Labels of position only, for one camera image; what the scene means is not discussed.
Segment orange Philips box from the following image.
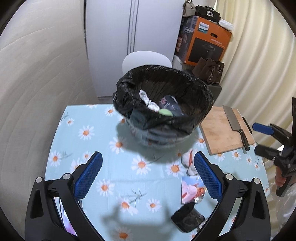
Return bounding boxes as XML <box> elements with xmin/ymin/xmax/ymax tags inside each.
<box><xmin>175</xmin><ymin>16</ymin><xmax>232</xmax><ymax>66</ymax></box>

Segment black-lined trash bin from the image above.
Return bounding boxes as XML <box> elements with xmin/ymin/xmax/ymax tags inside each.
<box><xmin>113</xmin><ymin>65</ymin><xmax>214</xmax><ymax>148</ymax></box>

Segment person's right hand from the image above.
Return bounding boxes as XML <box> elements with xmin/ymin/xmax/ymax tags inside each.
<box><xmin>275</xmin><ymin>167</ymin><xmax>287</xmax><ymax>187</ymax></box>

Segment pink cartoon snack bag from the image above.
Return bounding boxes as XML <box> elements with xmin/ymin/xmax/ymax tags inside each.
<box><xmin>181</xmin><ymin>175</ymin><xmax>207</xmax><ymax>204</ymax></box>

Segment bamboo cutting board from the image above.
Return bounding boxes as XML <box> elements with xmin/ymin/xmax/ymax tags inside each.
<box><xmin>200</xmin><ymin>106</ymin><xmax>243</xmax><ymax>155</ymax></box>

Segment black camera bag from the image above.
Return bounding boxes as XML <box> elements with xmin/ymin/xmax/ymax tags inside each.
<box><xmin>195</xmin><ymin>6</ymin><xmax>220</xmax><ymax>23</ymax></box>

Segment white knitted work glove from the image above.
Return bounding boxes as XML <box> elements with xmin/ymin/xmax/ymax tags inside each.
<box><xmin>181</xmin><ymin>149</ymin><xmax>198</xmax><ymax>176</ymax></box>

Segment white chair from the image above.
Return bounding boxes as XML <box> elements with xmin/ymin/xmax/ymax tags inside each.
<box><xmin>122</xmin><ymin>51</ymin><xmax>172</xmax><ymax>74</ymax></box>

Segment brown leather bag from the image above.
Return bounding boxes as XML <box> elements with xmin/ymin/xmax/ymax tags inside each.
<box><xmin>192</xmin><ymin>58</ymin><xmax>224</xmax><ymax>85</ymax></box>

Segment black wrapper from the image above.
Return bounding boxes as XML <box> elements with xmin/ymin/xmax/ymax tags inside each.
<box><xmin>171</xmin><ymin>202</ymin><xmax>205</xmax><ymax>232</ymax></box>

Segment white refrigerator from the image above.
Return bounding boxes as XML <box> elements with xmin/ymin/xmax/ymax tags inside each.
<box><xmin>85</xmin><ymin>0</ymin><xmax>184</xmax><ymax>97</ymax></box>

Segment black suitcase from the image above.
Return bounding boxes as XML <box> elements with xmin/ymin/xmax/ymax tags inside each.
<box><xmin>202</xmin><ymin>83</ymin><xmax>222</xmax><ymax>106</ymax></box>

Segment green foil lid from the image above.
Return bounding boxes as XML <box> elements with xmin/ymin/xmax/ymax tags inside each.
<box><xmin>158</xmin><ymin>108</ymin><xmax>174</xmax><ymax>116</ymax></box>

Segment steel cleaver black handle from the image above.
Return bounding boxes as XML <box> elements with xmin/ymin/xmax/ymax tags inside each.
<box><xmin>223</xmin><ymin>105</ymin><xmax>250</xmax><ymax>151</ymax></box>

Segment daisy print tablecloth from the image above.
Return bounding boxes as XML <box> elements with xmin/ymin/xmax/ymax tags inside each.
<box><xmin>45</xmin><ymin>104</ymin><xmax>270</xmax><ymax>240</ymax></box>

